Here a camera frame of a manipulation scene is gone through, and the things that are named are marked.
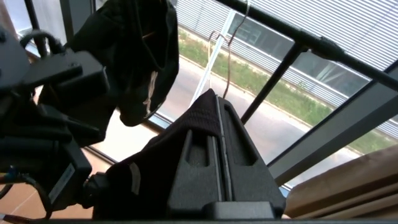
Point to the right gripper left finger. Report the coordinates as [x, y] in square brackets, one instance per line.
[192, 186]

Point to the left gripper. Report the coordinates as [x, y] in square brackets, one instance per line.
[31, 149]

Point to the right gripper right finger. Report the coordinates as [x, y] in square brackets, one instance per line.
[248, 186]

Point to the black garment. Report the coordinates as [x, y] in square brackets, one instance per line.
[149, 174]

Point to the pink clothes hanger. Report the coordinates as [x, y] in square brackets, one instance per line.
[228, 77]

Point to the black shorts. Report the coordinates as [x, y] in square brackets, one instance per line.
[124, 46]

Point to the black clothes rack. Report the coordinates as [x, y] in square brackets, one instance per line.
[311, 40]

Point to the beige curtain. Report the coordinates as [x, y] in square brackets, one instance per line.
[348, 186]

